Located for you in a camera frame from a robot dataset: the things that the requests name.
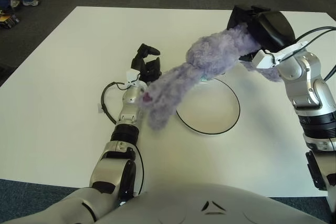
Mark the purple plush bunny doll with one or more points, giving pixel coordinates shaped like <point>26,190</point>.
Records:
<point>210,56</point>

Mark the white sneaker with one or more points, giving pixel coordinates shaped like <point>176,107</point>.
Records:
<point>15,3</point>
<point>31,3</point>

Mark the white plate with black rim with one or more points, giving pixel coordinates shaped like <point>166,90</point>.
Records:
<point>210,113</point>

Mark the yellow black box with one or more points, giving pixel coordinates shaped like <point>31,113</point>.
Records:
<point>9,20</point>

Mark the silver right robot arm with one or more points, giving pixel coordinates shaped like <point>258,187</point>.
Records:
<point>304,82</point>

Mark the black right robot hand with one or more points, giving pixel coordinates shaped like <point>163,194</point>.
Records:
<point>273,28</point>

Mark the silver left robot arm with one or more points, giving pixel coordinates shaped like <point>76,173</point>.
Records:
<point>126,134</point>

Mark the silver robot torso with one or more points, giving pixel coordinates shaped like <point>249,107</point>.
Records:
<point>197,208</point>

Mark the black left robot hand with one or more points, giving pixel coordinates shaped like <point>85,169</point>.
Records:
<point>143,64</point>

